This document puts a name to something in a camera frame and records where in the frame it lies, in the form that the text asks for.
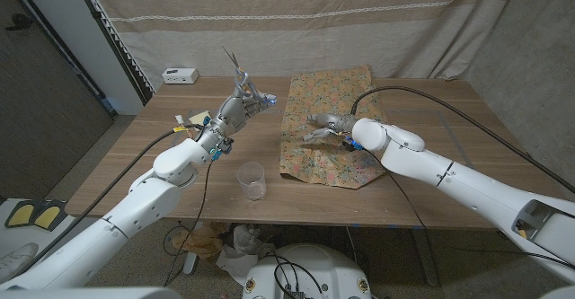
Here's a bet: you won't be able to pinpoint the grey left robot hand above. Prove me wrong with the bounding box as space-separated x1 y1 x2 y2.
203 87 279 155

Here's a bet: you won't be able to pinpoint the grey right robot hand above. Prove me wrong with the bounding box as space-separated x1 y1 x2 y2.
303 112 360 143

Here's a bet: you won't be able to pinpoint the grey scissors with yellow grips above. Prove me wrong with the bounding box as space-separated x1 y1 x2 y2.
223 47 266 105

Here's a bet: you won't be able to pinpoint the yellow sponge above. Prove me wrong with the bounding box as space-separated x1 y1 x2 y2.
188 110 212 128

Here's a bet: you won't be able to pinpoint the clear plastic cup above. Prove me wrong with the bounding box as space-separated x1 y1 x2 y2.
235 161 268 201

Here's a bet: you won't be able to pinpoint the crumpled brown paper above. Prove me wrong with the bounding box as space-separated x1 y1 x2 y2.
172 223 230 259

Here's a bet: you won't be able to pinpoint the crumpled white paper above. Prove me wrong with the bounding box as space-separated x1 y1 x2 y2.
215 224 276 286

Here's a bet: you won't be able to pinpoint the white power strip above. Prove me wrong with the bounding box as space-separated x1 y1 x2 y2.
162 67 200 85

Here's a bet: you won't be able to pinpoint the beige striped curtain backdrop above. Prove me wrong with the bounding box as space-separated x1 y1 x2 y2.
83 0 525 92

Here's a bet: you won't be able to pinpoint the black pole with zigzag strip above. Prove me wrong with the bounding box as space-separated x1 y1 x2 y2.
71 0 156 105

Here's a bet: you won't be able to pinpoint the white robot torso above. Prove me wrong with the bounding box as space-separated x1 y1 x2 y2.
242 243 373 299

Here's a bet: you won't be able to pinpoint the white table leg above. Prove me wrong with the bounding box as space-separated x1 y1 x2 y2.
182 221 203 276

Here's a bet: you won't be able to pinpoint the grey table leg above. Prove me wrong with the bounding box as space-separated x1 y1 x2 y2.
411 229 439 287

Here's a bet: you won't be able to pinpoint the yellow and black foot pedals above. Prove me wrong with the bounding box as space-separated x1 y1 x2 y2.
4 198 68 231

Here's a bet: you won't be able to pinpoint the white floor platform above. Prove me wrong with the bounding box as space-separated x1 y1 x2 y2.
0 198 91 273

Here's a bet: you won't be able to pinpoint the white shoe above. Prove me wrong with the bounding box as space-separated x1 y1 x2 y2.
0 242 40 282

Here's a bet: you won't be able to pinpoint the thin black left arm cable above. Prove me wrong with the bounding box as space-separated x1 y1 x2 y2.
164 159 215 286

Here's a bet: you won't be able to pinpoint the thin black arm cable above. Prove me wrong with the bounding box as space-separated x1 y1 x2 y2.
164 159 215 286
366 150 428 233

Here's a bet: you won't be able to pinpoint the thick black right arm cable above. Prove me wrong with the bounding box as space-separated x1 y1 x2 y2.
349 85 575 195

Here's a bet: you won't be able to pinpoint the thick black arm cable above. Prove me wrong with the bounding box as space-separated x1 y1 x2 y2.
8 126 203 282
349 85 575 195

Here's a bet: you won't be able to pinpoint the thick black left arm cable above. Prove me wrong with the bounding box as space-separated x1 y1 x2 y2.
8 126 203 282

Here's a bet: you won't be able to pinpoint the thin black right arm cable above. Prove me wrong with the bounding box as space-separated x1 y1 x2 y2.
366 150 428 233

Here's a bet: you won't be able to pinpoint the black torso cables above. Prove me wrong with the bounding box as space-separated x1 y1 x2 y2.
264 250 327 299

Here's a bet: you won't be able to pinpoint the black door handle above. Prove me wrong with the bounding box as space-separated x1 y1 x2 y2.
4 13 35 31

